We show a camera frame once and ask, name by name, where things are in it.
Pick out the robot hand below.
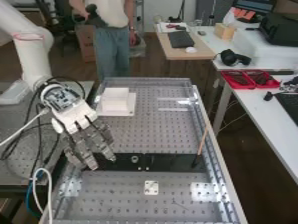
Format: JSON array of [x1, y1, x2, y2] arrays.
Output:
[[38, 83, 118, 171]]

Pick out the small white box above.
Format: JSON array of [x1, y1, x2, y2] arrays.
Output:
[[96, 86, 138, 118]]

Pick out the cardboard box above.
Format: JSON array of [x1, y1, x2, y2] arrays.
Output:
[[73, 24, 98, 64]]

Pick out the person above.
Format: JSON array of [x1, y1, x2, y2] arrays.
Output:
[[68, 0, 140, 82]]

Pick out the black plate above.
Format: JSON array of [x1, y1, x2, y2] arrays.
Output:
[[88, 152, 210, 173]]

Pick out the small square metal plate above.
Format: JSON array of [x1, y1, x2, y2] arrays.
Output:
[[142, 180, 161, 196]]

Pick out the wooden desk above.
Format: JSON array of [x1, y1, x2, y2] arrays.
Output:
[[153, 22, 219, 86]]

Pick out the clear box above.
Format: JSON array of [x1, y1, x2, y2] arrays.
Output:
[[42, 77, 247, 224]]

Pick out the thin stick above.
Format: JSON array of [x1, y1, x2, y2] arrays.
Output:
[[190, 124, 210, 168]]

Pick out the red tray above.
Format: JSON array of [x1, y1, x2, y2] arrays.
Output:
[[245, 69, 282, 90], [219, 70, 257, 90]]

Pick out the black headphones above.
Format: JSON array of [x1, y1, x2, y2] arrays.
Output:
[[219, 48, 253, 67]]

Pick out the tissue box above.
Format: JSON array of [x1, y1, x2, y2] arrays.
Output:
[[213, 15, 238, 42]]

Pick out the long white desk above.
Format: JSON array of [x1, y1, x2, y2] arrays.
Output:
[[229, 74, 298, 186]]

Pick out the black mouse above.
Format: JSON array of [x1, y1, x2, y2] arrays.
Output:
[[262, 90, 274, 102]]

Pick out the large black keyboard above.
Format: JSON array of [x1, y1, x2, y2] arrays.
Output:
[[273, 92, 298, 127]]

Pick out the black case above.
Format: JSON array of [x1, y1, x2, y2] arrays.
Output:
[[258, 12, 298, 47]]

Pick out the black cable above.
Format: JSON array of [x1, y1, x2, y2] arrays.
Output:
[[0, 96, 61, 171]]

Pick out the white cable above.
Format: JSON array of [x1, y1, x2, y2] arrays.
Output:
[[30, 167, 54, 224], [0, 108, 50, 148]]

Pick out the blue cable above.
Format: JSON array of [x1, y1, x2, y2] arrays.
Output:
[[24, 179, 42, 218]]

